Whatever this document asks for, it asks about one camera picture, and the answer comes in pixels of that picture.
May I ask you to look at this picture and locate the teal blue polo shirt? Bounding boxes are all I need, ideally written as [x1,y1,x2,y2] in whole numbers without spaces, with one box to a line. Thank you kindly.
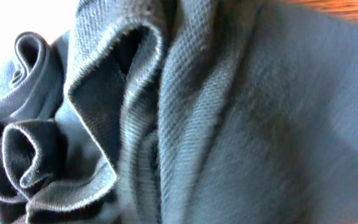
[0,0,358,223]

